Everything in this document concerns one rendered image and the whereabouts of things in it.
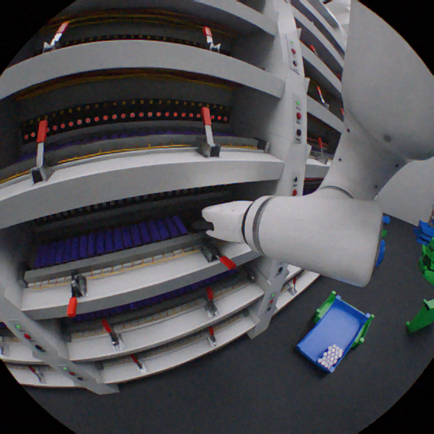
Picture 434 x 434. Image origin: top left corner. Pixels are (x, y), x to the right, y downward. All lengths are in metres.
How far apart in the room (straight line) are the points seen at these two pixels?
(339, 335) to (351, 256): 0.76
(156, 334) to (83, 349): 0.21
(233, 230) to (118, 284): 0.22
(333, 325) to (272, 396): 0.41
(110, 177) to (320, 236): 0.24
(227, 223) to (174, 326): 0.32
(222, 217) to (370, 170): 0.21
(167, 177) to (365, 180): 0.26
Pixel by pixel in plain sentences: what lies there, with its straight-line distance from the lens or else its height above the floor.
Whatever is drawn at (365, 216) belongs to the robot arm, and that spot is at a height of 0.69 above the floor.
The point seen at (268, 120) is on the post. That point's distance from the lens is 0.44.
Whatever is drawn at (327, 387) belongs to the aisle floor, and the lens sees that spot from 0.84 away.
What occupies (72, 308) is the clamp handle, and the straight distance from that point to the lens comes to 0.28.
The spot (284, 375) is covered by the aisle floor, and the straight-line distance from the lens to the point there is 0.79.
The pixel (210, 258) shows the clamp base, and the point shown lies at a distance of 0.33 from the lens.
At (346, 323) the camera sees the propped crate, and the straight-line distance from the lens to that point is 0.92.
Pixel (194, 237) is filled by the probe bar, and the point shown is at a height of 0.56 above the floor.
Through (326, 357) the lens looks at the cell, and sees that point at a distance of 0.79.
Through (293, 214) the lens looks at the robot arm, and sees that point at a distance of 0.18.
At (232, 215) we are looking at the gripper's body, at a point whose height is 0.64.
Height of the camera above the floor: 0.72
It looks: 21 degrees down
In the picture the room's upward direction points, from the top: straight up
